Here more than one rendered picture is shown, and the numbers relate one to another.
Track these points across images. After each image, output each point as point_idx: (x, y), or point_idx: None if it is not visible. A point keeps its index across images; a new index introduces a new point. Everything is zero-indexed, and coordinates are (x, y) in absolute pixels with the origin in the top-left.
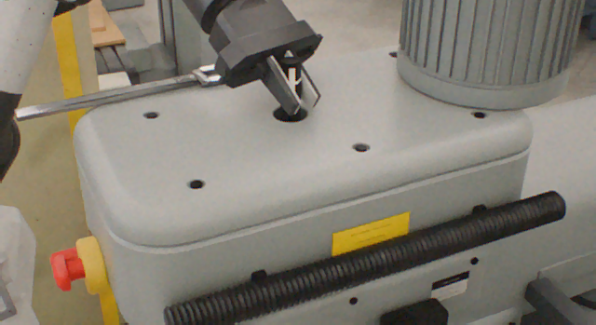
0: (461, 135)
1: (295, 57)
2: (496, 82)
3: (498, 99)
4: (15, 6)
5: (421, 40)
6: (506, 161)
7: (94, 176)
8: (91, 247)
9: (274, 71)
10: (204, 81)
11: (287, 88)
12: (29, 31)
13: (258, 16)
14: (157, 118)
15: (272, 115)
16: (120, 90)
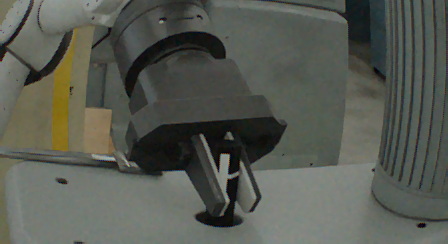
0: (398, 243)
1: (235, 141)
2: (440, 190)
3: (439, 208)
4: (1, 69)
5: (393, 144)
6: None
7: (8, 211)
8: None
9: (199, 155)
10: (122, 164)
11: (213, 179)
12: (5, 95)
13: (195, 78)
14: (65, 185)
15: (193, 216)
16: (43, 151)
